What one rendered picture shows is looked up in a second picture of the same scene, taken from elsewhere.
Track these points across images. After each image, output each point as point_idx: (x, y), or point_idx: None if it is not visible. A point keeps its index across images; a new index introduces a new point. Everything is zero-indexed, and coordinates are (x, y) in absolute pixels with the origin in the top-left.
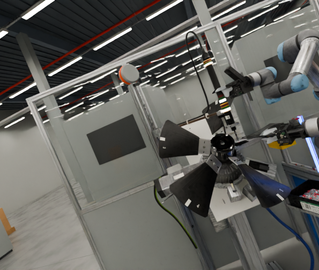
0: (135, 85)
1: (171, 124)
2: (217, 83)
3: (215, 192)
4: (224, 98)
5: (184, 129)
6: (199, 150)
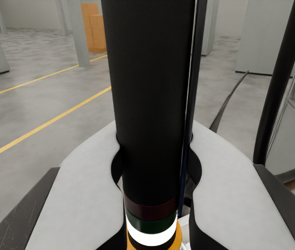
0: None
1: (233, 88)
2: (111, 87)
3: None
4: (126, 215)
5: (209, 127)
6: None
